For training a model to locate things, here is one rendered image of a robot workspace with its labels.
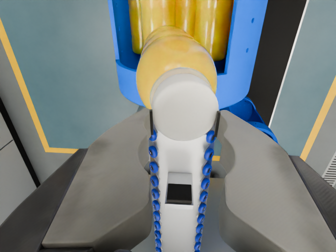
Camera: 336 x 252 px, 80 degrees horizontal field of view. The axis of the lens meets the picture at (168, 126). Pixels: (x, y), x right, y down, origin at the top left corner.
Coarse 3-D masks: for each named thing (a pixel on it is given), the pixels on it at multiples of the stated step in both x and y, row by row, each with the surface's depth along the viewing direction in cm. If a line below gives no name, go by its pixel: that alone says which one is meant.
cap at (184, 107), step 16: (176, 80) 11; (192, 80) 11; (160, 96) 11; (176, 96) 11; (192, 96) 11; (208, 96) 11; (160, 112) 11; (176, 112) 11; (192, 112) 12; (208, 112) 12; (160, 128) 12; (176, 128) 12; (192, 128) 12; (208, 128) 12
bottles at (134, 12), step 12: (132, 0) 40; (180, 0) 38; (192, 0) 38; (132, 12) 42; (180, 12) 39; (192, 12) 39; (132, 24) 43; (180, 24) 40; (192, 24) 41; (132, 36) 45; (192, 36) 42; (228, 36) 43; (132, 48) 46
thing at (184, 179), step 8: (168, 176) 81; (176, 176) 81; (184, 176) 81; (168, 184) 75; (176, 184) 75; (184, 184) 75; (168, 192) 72; (176, 192) 72; (184, 192) 72; (192, 192) 74; (168, 200) 70; (176, 200) 70; (184, 200) 69; (192, 200) 71; (176, 208) 71; (184, 208) 71; (192, 208) 70
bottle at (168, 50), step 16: (160, 32) 19; (176, 32) 18; (144, 48) 18; (160, 48) 14; (176, 48) 14; (192, 48) 14; (144, 64) 14; (160, 64) 13; (176, 64) 13; (192, 64) 13; (208, 64) 14; (144, 80) 14; (160, 80) 13; (208, 80) 13; (144, 96) 14
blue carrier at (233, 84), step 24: (120, 0) 41; (240, 0) 27; (264, 0) 31; (120, 24) 42; (240, 24) 29; (120, 48) 43; (240, 48) 31; (120, 72) 38; (240, 72) 34; (216, 96) 34; (240, 96) 37
